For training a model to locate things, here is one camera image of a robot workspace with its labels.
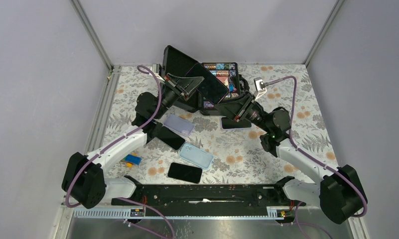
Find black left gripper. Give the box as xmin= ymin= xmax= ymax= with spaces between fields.
xmin=153 ymin=73 xmax=205 ymax=120

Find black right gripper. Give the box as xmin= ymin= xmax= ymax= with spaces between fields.
xmin=214 ymin=90 xmax=272 ymax=133

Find bare black phone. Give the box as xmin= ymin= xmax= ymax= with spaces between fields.
xmin=167 ymin=162 xmax=202 ymax=184
xmin=185 ymin=63 xmax=229 ymax=105

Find bare dark blue phone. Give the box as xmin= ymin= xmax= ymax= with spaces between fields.
xmin=156 ymin=126 xmax=185 ymax=150

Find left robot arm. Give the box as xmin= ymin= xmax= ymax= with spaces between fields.
xmin=62 ymin=74 xmax=204 ymax=209

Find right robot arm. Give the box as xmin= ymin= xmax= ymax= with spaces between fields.
xmin=214 ymin=94 xmax=368 ymax=224

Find black poker chip case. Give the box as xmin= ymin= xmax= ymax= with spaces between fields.
xmin=161 ymin=45 xmax=249 ymax=116

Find phone in light blue case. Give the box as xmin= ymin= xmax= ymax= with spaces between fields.
xmin=179 ymin=143 xmax=214 ymax=170

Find red playing card box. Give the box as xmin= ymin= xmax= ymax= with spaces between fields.
xmin=217 ymin=76 xmax=229 ymax=88

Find floral table mat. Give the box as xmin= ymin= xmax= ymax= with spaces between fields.
xmin=103 ymin=65 xmax=337 ymax=184

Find colourful toy brick stack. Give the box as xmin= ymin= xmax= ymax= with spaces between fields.
xmin=121 ymin=154 xmax=141 ymax=168

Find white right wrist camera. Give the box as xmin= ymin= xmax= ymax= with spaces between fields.
xmin=254 ymin=77 xmax=267 ymax=100

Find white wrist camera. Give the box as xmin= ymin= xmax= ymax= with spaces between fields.
xmin=151 ymin=63 xmax=162 ymax=77
xmin=254 ymin=77 xmax=267 ymax=100

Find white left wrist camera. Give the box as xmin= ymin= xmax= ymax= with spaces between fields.
xmin=151 ymin=63 xmax=162 ymax=77

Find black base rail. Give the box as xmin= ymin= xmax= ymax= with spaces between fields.
xmin=130 ymin=184 xmax=298 ymax=217

